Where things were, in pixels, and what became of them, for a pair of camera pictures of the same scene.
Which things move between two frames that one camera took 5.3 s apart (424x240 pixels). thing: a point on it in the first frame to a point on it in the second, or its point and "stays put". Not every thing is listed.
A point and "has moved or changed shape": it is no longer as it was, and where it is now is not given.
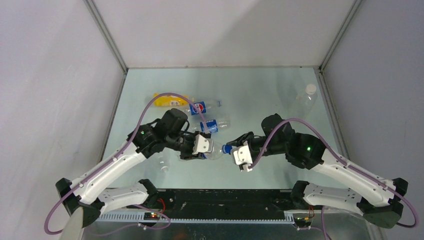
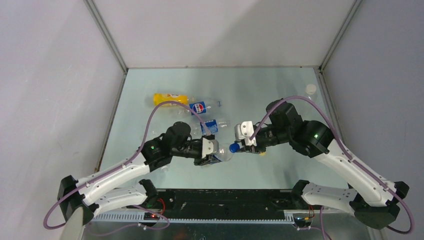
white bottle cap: [310, 89] stays put
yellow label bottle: [170, 100] stays put
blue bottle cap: [226, 148] has moved or changed shape
